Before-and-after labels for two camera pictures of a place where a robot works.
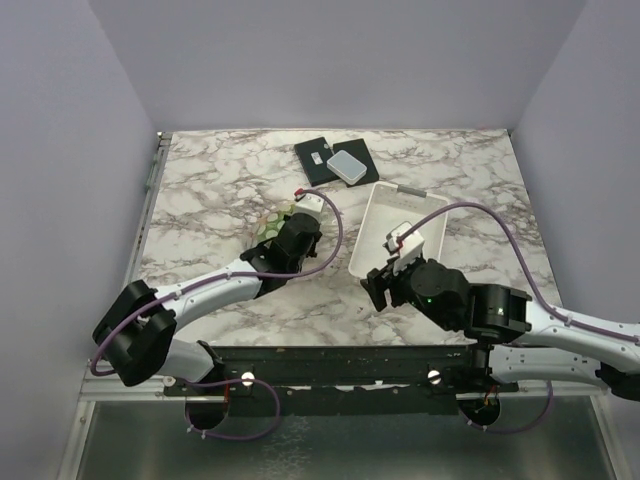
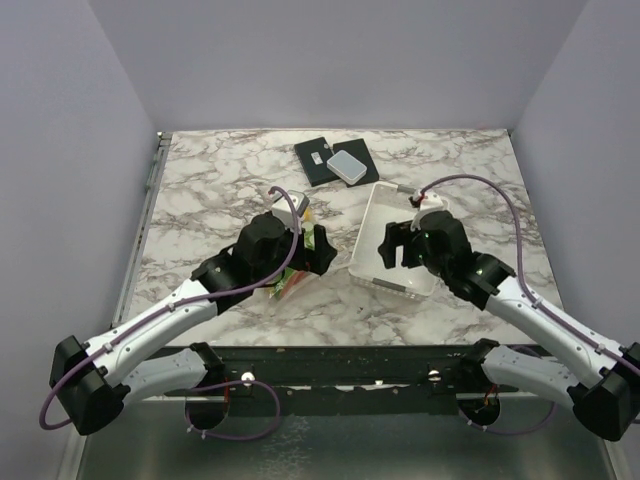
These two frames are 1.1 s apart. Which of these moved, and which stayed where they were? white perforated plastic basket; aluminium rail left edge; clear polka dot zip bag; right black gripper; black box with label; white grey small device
Moved: right black gripper; clear polka dot zip bag
Stayed: white perforated plastic basket; white grey small device; black box with label; aluminium rail left edge
